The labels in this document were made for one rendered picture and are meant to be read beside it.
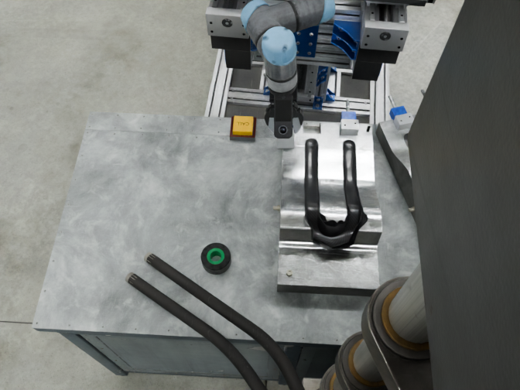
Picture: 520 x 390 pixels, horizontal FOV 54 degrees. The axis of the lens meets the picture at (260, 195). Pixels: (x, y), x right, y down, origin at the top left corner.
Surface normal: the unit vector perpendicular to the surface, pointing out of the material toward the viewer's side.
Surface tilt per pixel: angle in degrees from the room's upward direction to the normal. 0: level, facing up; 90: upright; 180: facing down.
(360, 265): 0
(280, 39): 6
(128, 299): 0
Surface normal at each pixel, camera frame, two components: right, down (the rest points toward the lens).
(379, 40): -0.11, 0.87
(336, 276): 0.00, -0.49
